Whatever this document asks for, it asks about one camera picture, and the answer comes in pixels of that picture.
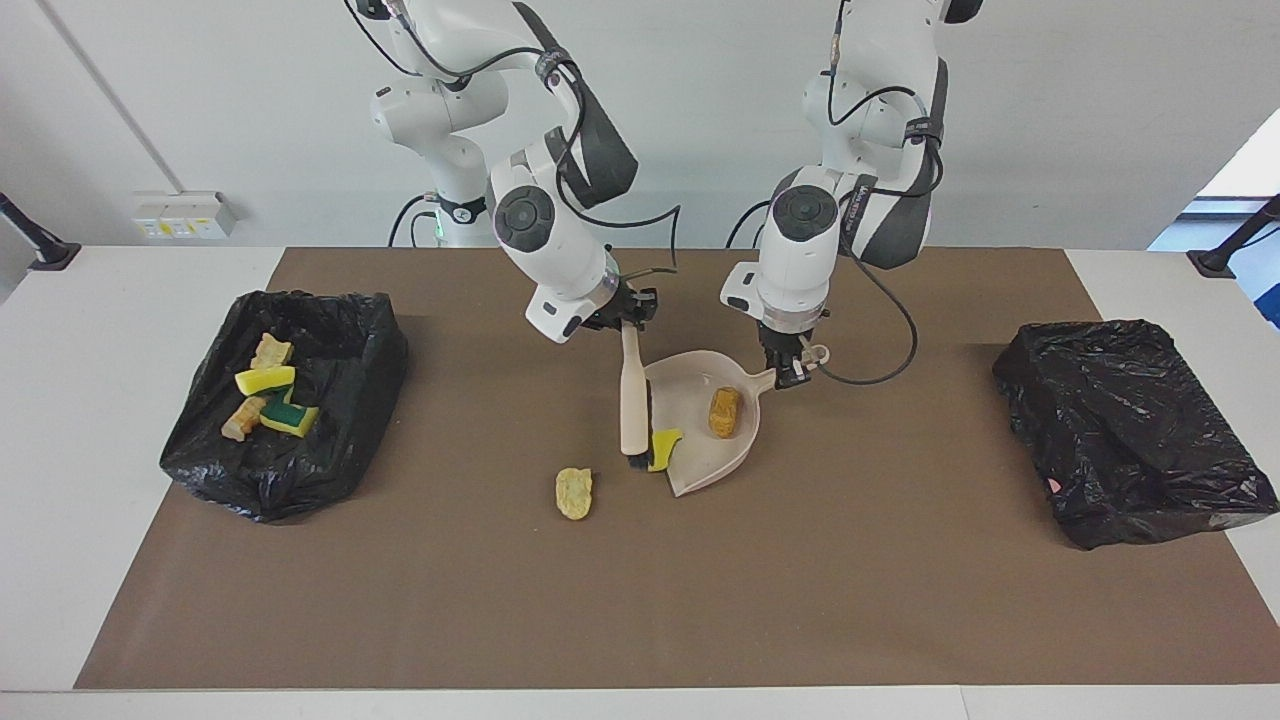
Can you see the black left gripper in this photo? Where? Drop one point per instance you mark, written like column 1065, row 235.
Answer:
column 785, row 340

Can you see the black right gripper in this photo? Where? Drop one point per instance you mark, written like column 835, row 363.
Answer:
column 620, row 305

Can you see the brown bread roll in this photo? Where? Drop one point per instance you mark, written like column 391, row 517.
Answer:
column 725, row 412

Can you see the beige hand brush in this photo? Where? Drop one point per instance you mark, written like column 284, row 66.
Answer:
column 633, row 400

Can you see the beige plastic dustpan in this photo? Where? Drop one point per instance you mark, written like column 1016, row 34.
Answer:
column 700, row 460

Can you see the small yellow sponge piece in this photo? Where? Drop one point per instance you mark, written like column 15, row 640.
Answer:
column 665, row 448

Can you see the pale torn bread piece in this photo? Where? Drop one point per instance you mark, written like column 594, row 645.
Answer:
column 574, row 494
column 271, row 351

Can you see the green and yellow sponge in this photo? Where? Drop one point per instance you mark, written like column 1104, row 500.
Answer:
column 290, row 418

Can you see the large yellow sponge piece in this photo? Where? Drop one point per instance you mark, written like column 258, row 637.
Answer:
column 265, row 381

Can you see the orange striped bread piece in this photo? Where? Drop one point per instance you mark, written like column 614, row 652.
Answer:
column 243, row 418

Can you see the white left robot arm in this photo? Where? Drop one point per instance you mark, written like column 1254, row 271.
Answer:
column 800, row 250

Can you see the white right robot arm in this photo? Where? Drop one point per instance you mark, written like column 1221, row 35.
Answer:
column 560, row 250

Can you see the open black bag-lined bin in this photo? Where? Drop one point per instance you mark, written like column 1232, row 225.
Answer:
column 340, row 430

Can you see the right black trash bag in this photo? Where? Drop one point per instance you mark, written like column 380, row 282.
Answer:
column 1120, row 430

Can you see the brown table mat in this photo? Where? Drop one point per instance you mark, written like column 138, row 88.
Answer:
column 600, row 630

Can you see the black table clamp mount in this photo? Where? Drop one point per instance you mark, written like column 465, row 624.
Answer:
column 1215, row 262
column 50, row 255

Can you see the white wall outlet box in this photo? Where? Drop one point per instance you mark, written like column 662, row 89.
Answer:
column 180, row 215

